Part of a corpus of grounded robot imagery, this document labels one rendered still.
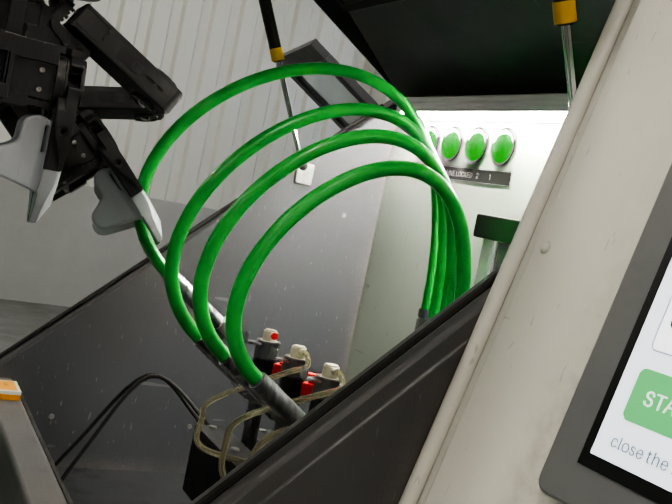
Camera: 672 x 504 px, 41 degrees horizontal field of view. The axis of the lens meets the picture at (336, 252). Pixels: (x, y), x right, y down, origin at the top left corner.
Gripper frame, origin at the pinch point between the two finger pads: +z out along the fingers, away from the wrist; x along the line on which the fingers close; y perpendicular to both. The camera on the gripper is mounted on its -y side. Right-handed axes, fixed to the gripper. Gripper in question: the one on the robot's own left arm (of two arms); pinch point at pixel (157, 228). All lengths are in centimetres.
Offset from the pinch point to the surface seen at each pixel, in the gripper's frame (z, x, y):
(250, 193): 3.3, 16.3, -6.5
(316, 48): -58, -296, -148
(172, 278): 5.6, 7.4, 2.6
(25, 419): 9.1, -15.3, 22.9
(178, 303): 7.9, 6.6, 3.4
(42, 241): -100, -654, -8
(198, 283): 7.5, 15.0, 1.8
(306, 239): 10.1, -36.8, -22.9
